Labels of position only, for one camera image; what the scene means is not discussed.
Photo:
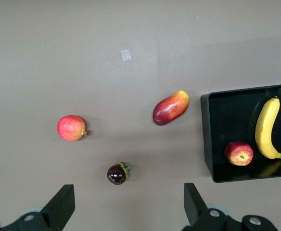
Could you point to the small clear tape piece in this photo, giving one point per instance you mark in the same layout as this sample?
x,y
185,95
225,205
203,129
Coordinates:
x,y
126,55

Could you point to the red-yellow mango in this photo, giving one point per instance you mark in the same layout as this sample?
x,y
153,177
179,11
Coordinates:
x,y
170,108

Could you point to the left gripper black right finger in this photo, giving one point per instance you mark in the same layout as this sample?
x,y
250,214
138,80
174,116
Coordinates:
x,y
193,207

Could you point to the red-yellow apple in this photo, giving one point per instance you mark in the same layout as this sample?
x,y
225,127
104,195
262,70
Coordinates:
x,y
238,154

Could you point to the dark purple mangosteen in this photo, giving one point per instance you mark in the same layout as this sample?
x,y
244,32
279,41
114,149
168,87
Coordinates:
x,y
116,174

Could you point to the black plastic box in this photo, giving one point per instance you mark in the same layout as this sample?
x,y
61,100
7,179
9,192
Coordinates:
x,y
227,115

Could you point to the yellow banana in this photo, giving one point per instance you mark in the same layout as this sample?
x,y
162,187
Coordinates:
x,y
265,130

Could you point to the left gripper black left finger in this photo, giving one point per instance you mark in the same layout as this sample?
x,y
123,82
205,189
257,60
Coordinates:
x,y
58,211

